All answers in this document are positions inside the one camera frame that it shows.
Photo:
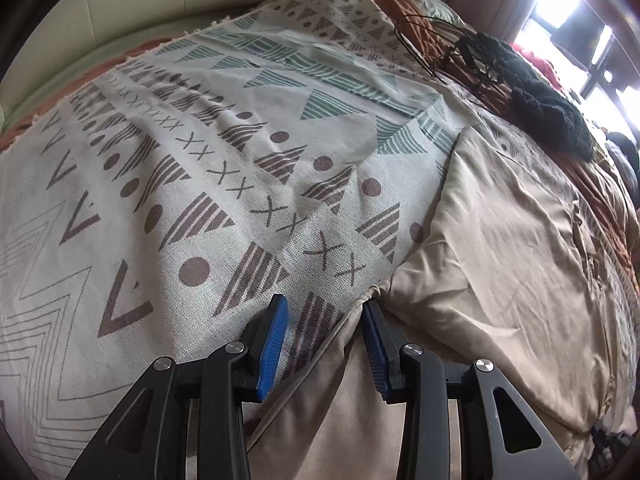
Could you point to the dark clothing pile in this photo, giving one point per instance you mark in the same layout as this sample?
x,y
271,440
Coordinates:
x,y
625,160

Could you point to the patterned white blanket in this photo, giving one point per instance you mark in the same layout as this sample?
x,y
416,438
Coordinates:
x,y
200,160

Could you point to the beige garment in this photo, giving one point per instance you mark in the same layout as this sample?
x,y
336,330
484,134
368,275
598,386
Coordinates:
x,y
500,285

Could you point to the black knitted garment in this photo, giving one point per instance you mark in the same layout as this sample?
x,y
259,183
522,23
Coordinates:
x,y
550,110

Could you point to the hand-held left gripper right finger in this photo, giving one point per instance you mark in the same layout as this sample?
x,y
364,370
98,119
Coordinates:
x,y
377,355

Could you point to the red cloth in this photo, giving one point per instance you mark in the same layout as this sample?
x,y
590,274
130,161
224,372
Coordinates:
x,y
547,67

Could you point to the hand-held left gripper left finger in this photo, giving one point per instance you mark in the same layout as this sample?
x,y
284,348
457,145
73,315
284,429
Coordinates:
x,y
270,350

